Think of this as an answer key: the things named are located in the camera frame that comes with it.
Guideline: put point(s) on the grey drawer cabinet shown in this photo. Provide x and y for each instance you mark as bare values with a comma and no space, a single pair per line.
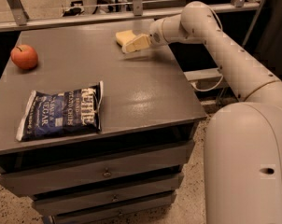
93,132

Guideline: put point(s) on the red apple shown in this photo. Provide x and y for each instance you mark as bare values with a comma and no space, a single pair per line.
24,56

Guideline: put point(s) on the blue chip bag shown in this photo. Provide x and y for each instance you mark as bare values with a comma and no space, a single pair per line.
62,113

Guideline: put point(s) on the drawer with knob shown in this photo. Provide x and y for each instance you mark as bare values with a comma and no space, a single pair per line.
113,191
77,173
116,209

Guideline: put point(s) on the grey metal rail frame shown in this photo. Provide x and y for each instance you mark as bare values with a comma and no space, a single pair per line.
22,15

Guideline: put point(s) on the top drawer with knob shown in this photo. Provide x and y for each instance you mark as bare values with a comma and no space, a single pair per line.
77,173

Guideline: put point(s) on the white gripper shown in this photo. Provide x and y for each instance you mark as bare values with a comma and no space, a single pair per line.
156,35

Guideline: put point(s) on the yellow sponge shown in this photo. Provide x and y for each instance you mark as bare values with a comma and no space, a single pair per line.
125,37

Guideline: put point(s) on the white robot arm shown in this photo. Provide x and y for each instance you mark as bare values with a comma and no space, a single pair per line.
243,142

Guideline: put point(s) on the bottom drawer with knob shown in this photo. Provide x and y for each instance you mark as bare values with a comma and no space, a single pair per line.
116,209

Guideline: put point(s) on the middle drawer with knob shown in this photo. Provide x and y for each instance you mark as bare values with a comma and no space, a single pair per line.
113,191

